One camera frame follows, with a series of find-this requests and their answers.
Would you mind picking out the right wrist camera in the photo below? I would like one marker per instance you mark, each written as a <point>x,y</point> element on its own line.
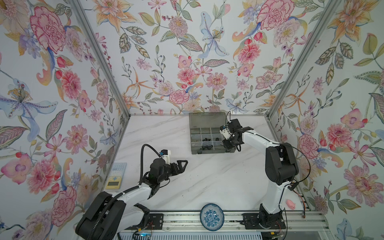
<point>225,132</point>

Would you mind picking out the yellow grey calculator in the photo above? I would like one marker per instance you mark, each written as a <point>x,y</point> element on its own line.
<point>116,175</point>

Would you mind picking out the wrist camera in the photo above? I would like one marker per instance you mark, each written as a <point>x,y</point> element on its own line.
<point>225,132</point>
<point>166,155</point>

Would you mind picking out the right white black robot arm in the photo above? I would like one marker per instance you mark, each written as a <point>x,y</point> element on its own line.
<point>280,167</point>

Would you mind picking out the grey compartment organizer box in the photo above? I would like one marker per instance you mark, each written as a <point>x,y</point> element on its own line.
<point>207,125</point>

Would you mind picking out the black hex bolt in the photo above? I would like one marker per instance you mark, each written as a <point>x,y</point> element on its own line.
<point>207,147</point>

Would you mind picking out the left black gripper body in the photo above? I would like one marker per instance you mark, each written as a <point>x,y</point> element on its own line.
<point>167,173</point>

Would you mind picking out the blue patterned ceramic plate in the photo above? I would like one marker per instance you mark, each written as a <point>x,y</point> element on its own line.
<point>212,217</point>

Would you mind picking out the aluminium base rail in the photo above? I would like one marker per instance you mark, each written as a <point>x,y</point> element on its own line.
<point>176,221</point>

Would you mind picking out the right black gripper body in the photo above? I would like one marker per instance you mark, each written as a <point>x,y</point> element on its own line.
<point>229,143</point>

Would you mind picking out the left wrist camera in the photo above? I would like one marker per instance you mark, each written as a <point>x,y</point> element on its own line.
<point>166,155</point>

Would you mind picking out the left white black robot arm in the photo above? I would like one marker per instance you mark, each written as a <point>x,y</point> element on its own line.
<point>110,214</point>

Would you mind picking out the pink small toy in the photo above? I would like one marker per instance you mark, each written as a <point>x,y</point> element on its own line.
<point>290,204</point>

